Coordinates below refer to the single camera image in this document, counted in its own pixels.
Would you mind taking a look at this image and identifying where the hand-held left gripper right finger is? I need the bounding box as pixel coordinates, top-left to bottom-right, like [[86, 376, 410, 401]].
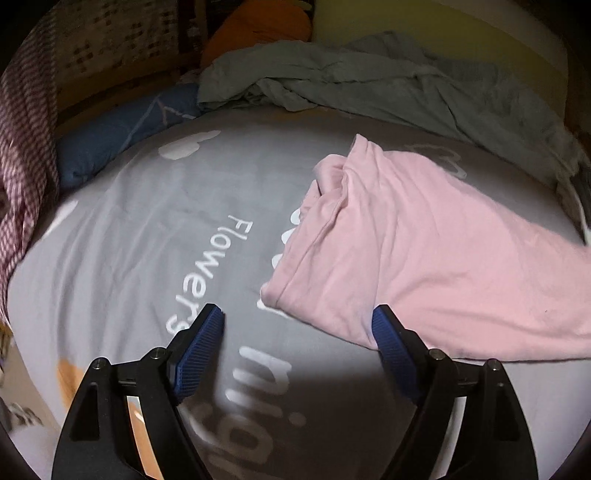
[[372, 304, 540, 480]]

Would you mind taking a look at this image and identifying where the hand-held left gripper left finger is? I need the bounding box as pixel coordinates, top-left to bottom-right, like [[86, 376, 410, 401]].
[[51, 303, 227, 480]]

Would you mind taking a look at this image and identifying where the pink printed t-shirt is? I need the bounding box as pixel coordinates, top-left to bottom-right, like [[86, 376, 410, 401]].
[[260, 134, 591, 361]]

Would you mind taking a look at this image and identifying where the grey printed bed sheet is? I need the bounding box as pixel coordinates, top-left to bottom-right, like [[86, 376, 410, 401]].
[[0, 104, 591, 480]]

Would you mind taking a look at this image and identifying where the blue pillow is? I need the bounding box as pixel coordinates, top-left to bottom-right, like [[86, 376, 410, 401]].
[[56, 83, 204, 190]]

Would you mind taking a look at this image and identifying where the red checked cloth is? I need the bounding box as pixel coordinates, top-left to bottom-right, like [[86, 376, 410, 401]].
[[0, 28, 61, 291]]

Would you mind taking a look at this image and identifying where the grey-green crumpled blanket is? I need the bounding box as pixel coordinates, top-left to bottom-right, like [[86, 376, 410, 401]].
[[198, 31, 591, 185]]

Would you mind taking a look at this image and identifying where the patterned curtain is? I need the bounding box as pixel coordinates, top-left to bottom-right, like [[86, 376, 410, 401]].
[[55, 0, 185, 116]]

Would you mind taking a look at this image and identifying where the orange plush pillow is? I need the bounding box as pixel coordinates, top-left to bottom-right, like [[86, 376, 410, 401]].
[[202, 0, 315, 70]]

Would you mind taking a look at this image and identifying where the yellow white striped pillow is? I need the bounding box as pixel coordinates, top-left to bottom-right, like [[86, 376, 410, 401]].
[[311, 0, 568, 125]]

